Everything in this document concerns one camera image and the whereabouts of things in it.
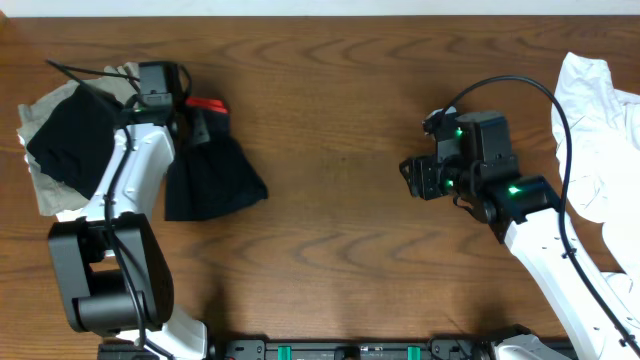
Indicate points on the white garment on right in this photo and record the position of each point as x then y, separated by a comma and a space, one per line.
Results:
604, 176

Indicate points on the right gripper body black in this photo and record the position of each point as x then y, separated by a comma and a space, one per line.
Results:
438, 179

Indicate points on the black leggings with red waistband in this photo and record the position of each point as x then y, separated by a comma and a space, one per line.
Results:
212, 179

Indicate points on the folded black garment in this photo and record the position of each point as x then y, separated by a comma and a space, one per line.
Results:
75, 144

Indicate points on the folded white garment under pile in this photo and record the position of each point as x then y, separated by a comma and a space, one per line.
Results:
67, 215

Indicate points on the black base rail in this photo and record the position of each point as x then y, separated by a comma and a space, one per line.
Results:
434, 349

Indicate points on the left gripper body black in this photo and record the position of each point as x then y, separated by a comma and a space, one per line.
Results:
198, 126

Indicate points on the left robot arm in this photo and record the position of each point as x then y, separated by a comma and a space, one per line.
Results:
113, 278

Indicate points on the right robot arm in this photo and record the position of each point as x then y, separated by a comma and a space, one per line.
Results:
598, 310

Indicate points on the folded beige garment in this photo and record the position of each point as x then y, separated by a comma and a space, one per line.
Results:
34, 114

